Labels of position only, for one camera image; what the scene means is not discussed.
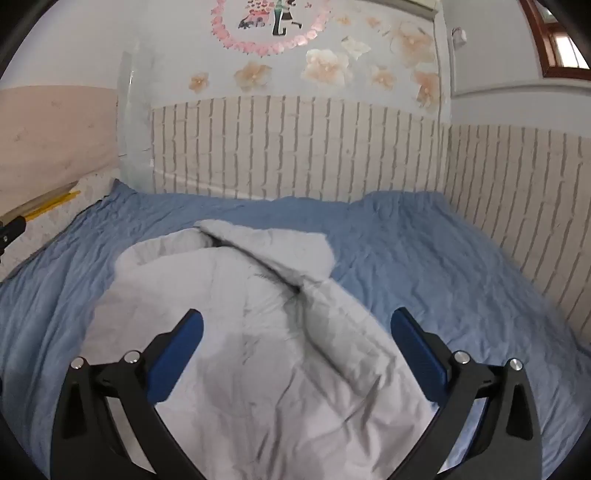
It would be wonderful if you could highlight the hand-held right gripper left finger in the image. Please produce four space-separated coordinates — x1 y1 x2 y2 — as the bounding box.
50 308 206 480

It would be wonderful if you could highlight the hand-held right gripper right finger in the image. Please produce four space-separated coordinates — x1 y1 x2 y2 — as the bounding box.
390 307 543 480

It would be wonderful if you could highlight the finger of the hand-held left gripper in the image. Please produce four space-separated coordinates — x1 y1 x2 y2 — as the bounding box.
0 216 27 259

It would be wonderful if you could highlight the white padded jacket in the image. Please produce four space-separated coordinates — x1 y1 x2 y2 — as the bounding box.
81 219 467 480

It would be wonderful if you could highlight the floral bed sheet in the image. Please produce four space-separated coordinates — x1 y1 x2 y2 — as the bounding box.
0 173 116 282

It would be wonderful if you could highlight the yellow flat strip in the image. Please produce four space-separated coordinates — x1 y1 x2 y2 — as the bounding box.
23 190 81 221

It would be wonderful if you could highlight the blue blanket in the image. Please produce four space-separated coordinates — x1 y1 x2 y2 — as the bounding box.
0 179 591 480

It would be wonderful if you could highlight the pale pink headboard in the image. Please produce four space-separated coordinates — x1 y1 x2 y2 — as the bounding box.
0 85 120 213

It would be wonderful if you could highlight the clear plastic sheet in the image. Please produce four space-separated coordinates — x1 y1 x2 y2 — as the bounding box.
115 41 155 195

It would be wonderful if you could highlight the white framed wall panel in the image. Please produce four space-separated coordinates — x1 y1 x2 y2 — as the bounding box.
450 41 591 97

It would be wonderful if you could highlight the pink heart wreath wall sticker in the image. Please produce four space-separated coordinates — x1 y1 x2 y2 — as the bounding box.
211 0 333 56

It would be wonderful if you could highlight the brown window frame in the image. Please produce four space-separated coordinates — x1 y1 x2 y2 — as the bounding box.
519 0 591 77

